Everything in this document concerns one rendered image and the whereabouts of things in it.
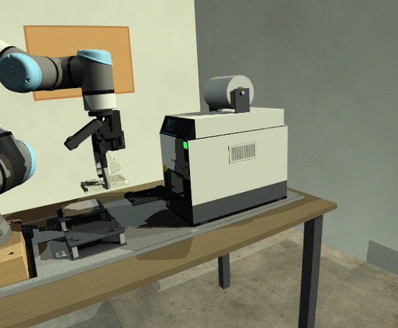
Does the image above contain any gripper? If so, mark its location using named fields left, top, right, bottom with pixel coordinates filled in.
left=88, top=110, right=125, bottom=189

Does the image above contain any white roll of foil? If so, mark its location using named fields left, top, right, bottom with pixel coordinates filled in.
left=203, top=75, right=254, bottom=109

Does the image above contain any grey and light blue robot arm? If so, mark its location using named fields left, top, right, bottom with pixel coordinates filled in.
left=0, top=40, right=116, bottom=195

